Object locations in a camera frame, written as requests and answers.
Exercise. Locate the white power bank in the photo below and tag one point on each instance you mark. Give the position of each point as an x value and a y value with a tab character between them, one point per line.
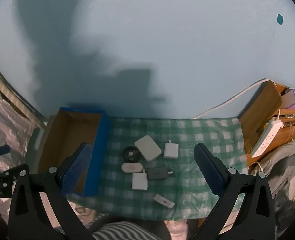
147	148

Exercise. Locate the white plug charger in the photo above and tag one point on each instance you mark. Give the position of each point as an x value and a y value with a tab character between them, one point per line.
170	151
139	181

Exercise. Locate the cardboard box with blue edge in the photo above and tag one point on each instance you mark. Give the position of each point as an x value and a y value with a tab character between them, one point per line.
62	135

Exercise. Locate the striped garment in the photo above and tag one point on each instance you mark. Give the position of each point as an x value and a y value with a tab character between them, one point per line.
122	231

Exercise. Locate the black and white puck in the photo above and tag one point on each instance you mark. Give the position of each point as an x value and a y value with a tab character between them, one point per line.
131	154

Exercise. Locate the white power strip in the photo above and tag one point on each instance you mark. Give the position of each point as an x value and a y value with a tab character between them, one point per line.
267	137

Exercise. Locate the striped cushion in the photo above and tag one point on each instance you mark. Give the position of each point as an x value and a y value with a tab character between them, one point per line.
10	90

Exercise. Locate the purple and white box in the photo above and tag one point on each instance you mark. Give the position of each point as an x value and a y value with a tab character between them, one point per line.
291	98

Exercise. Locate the teal wall sticker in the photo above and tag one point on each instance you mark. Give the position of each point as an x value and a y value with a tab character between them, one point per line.
279	19

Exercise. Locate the wooden shelf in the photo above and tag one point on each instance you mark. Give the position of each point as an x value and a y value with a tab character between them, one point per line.
262	105

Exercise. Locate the silver foil sheet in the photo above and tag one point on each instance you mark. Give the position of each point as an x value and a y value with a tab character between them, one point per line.
2	120

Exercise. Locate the small white adapter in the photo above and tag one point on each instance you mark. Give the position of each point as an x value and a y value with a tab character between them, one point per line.
163	200

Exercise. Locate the white oval earbud case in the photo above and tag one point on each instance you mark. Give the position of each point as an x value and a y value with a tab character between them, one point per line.
132	167

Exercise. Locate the black charger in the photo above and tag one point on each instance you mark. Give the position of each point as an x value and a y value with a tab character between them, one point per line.
157	173

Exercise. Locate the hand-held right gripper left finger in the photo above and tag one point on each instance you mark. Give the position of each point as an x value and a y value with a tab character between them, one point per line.
80	166

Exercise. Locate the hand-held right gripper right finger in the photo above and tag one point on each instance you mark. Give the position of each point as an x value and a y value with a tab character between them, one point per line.
208	168

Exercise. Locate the green checked cloth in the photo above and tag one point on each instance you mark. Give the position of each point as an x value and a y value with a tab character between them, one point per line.
187	135

